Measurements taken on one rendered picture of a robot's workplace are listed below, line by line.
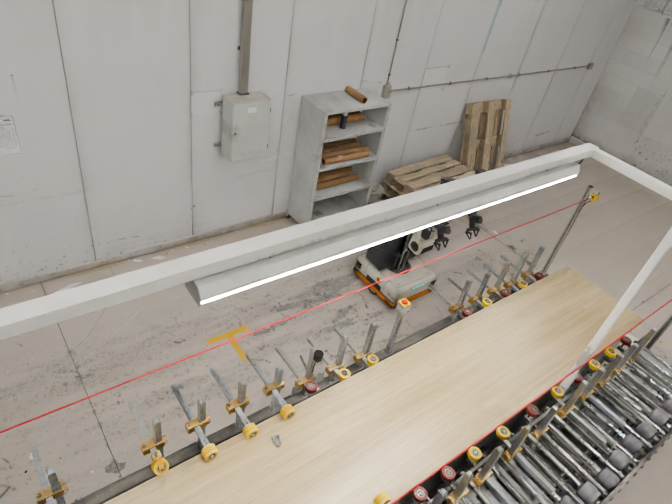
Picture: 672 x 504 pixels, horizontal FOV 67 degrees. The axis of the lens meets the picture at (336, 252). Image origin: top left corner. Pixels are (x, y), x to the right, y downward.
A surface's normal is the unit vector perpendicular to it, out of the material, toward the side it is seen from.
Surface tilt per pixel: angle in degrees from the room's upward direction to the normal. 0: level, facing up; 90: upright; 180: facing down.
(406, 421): 0
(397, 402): 0
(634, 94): 90
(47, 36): 90
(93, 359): 0
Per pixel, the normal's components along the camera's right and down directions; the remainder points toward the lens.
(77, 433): 0.16, -0.77
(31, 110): 0.59, 0.58
